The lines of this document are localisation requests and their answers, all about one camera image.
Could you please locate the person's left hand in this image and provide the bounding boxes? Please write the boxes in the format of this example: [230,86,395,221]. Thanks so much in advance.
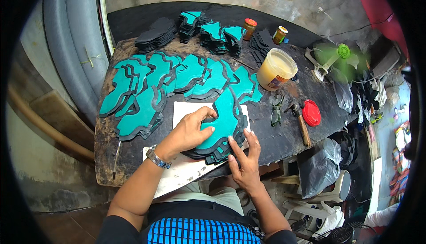
[159,106,218,161]

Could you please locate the person's right hand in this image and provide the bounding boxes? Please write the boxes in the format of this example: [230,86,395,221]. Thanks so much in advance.
[227,128,264,196]

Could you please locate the pile of teal shoe uppers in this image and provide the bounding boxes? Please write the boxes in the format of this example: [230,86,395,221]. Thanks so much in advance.
[181,87,249,165]

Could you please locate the silver wrist watch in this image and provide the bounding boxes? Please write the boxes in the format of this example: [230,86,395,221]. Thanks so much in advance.
[145,144,172,170]

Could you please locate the person's legs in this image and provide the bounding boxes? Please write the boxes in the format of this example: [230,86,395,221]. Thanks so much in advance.
[159,181,246,215]

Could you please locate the white work board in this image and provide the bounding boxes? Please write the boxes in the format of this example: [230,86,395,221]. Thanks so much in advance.
[142,101,251,200]

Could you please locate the overlapping row of teal leather pieces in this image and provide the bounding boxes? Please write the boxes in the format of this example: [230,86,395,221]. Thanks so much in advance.
[99,51,264,142]

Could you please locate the green framed glasses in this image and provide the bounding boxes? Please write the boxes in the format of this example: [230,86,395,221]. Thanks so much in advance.
[270,93,286,127]

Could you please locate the dark plastic bag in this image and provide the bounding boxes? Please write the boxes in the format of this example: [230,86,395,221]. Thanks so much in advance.
[297,138,343,200]

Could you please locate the thin metal awl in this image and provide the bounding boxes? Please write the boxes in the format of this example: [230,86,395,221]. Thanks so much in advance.
[112,140,122,181]

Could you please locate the person's body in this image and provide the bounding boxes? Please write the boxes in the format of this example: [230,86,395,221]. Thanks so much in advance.
[96,199,299,244]

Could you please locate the red plastic lid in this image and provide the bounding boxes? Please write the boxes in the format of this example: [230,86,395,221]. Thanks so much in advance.
[302,99,322,127]

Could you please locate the white plastic chair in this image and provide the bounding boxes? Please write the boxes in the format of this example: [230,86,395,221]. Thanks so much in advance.
[282,170,352,232]

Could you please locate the white plastic bag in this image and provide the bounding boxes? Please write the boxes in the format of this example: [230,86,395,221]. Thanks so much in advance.
[316,205,345,235]

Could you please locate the stack of black leather pieces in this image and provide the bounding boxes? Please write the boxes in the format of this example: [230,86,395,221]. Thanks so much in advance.
[134,17,177,54]

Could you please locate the large stack of teal-lined cutouts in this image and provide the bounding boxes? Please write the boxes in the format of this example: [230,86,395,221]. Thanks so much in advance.
[199,21,247,57]

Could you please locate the large plastic glue jar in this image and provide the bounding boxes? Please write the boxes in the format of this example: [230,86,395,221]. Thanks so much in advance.
[256,48,299,91]

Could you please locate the small stack of teal-lined cutouts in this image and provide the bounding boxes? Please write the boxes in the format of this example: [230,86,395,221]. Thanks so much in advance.
[178,10,207,44]

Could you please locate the black floor fan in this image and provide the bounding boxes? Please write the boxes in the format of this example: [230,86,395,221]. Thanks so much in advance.
[312,222,377,244]

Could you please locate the fanned stack of black cutouts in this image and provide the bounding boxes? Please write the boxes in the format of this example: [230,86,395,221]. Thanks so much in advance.
[249,28,277,67]

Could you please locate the wooden plank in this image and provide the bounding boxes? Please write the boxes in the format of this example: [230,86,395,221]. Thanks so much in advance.
[29,89,96,152]

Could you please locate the glass jar with orange lid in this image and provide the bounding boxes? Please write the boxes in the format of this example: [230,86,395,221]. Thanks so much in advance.
[242,18,258,41]

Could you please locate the glass jar with white lid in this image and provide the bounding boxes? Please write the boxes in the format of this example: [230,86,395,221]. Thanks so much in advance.
[272,26,289,46]

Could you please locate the white pipe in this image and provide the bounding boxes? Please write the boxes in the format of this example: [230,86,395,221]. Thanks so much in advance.
[98,0,116,57]

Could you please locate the heap of bags and scraps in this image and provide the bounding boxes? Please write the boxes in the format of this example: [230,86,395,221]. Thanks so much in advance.
[332,67,389,125]

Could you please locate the green table fan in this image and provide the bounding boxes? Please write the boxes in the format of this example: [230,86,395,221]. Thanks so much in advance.
[304,42,371,82]

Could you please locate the beige pipe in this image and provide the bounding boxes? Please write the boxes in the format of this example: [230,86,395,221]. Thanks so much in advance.
[7,83,96,162]

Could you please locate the grey foam rolls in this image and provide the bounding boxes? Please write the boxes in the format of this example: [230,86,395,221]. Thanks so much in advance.
[42,0,111,126]

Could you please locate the colourful striped cloth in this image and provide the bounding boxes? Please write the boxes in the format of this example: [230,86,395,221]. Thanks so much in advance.
[389,121,412,206]

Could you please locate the red cloth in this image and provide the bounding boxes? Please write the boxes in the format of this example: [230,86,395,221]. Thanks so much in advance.
[347,0,410,59]

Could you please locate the wooden handled hammer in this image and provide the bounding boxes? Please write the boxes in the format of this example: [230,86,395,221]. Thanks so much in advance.
[284,99,313,147]

